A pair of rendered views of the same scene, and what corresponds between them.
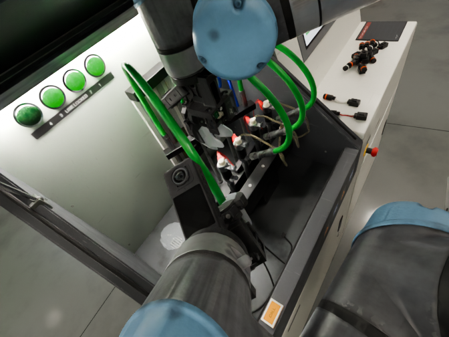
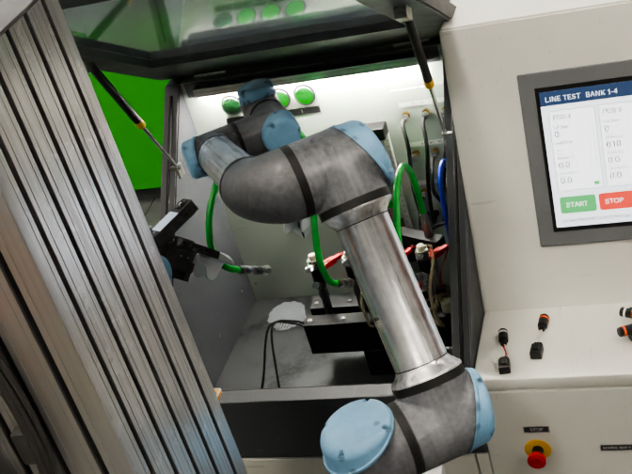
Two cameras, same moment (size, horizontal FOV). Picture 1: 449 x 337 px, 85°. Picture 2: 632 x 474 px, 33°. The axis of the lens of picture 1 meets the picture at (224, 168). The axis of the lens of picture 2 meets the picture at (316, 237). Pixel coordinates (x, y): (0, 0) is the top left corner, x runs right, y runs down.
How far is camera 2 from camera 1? 1.94 m
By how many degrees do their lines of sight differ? 49
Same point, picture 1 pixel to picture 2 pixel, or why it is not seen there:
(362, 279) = not seen: hidden behind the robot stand
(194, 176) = (181, 209)
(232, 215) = (174, 241)
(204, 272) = not seen: hidden behind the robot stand
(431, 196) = not seen: outside the picture
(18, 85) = (229, 86)
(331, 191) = (368, 389)
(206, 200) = (169, 221)
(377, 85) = (598, 365)
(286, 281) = (242, 394)
